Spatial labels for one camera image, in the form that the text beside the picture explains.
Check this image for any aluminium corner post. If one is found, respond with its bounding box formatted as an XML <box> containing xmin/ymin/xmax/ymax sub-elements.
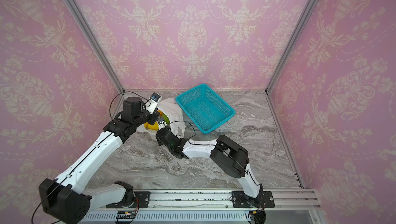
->
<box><xmin>64</xmin><ymin>0</ymin><xmax>124</xmax><ymax>92</ymax></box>
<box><xmin>266</xmin><ymin>0</ymin><xmax>319</xmax><ymax>96</ymax></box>

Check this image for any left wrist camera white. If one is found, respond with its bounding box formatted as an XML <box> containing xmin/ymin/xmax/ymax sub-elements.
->
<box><xmin>145</xmin><ymin>92</ymin><xmax>162</xmax><ymax>114</ymax></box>

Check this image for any green round fruit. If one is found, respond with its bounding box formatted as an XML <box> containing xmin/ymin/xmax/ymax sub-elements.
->
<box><xmin>162</xmin><ymin>114</ymin><xmax>170</xmax><ymax>125</ymax></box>

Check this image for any yellow banana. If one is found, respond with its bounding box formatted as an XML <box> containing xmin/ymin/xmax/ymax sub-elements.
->
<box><xmin>144</xmin><ymin>122</ymin><xmax>159</xmax><ymax>131</ymax></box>

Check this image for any aluminium front rail frame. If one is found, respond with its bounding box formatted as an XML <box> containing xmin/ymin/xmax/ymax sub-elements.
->
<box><xmin>78</xmin><ymin>188</ymin><xmax>326</xmax><ymax>224</ymax></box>

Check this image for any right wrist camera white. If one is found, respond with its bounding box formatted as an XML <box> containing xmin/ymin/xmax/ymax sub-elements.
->
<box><xmin>157</xmin><ymin>117</ymin><xmax>167</xmax><ymax>130</ymax></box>

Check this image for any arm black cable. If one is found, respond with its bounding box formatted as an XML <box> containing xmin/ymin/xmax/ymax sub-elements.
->
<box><xmin>30</xmin><ymin>91</ymin><xmax>152</xmax><ymax>224</ymax></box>
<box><xmin>166</xmin><ymin>120</ymin><xmax>260</xmax><ymax>191</ymax></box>

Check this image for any white plastic bag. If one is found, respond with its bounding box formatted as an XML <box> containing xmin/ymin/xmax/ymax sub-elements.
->
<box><xmin>137</xmin><ymin>98</ymin><xmax>186</xmax><ymax>138</ymax></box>

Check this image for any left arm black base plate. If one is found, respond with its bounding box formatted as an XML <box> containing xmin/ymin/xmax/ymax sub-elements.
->
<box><xmin>130</xmin><ymin>191</ymin><xmax>151</xmax><ymax>209</ymax></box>

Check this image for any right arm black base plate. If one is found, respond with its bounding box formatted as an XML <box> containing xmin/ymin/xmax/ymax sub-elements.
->
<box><xmin>230</xmin><ymin>191</ymin><xmax>275</xmax><ymax>209</ymax></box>

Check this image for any right aluminium corner post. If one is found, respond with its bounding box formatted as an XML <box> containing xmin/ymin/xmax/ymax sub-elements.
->
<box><xmin>266</xmin><ymin>0</ymin><xmax>319</xmax><ymax>96</ymax></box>

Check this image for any small black electronics board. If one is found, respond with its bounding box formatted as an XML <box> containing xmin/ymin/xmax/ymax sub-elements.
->
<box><xmin>115</xmin><ymin>211</ymin><xmax>138</xmax><ymax>224</ymax></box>

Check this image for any left aluminium corner post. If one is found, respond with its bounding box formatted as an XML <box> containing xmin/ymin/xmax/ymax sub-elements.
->
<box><xmin>64</xmin><ymin>0</ymin><xmax>124</xmax><ymax>92</ymax></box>

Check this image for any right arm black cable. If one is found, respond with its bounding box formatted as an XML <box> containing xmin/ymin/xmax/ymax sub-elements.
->
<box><xmin>166</xmin><ymin>120</ymin><xmax>260</xmax><ymax>191</ymax></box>

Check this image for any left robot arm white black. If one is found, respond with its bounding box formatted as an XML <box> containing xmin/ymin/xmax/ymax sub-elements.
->
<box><xmin>39</xmin><ymin>93</ymin><xmax>162</xmax><ymax>224</ymax></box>

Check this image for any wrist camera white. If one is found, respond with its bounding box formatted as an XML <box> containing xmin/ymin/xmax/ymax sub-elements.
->
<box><xmin>157</xmin><ymin>117</ymin><xmax>167</xmax><ymax>130</ymax></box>
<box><xmin>145</xmin><ymin>92</ymin><xmax>162</xmax><ymax>114</ymax></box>

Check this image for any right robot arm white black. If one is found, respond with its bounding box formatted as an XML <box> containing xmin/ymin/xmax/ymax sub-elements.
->
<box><xmin>156</xmin><ymin>127</ymin><xmax>262</xmax><ymax>199</ymax></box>

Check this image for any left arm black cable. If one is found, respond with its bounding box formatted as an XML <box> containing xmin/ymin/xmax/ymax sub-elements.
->
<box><xmin>30</xmin><ymin>91</ymin><xmax>152</xmax><ymax>224</ymax></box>

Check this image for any teal plastic basket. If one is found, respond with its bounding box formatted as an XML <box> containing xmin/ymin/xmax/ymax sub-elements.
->
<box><xmin>175</xmin><ymin>84</ymin><xmax>236</xmax><ymax>134</ymax></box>

